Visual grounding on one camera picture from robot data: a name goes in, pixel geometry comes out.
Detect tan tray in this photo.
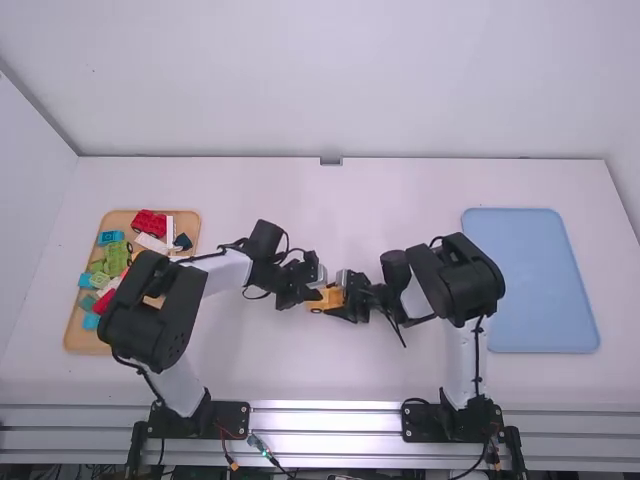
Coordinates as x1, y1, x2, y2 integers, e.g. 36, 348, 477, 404
62, 208, 202, 356

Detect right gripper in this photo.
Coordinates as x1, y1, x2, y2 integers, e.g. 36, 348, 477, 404
323, 269, 383, 327

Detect white toy brick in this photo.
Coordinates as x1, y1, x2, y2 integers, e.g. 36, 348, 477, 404
133, 216, 184, 254

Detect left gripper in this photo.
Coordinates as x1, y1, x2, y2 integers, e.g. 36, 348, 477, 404
273, 248, 321, 313

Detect red toy brick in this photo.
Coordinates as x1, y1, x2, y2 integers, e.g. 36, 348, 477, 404
91, 288, 119, 316
130, 209, 169, 238

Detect pile of toy bricks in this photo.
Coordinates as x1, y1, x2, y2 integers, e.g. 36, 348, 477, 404
77, 240, 135, 312

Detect blue mat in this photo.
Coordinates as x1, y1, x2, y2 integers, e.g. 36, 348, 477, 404
459, 207, 601, 355

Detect black cable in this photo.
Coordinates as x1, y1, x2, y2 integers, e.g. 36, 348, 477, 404
272, 227, 307, 265
241, 279, 275, 302
380, 299, 409, 351

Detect yellow toy car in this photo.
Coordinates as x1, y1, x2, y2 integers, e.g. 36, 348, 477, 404
304, 282, 348, 316

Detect silver rails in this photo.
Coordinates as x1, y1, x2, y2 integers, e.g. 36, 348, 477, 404
0, 399, 640, 471

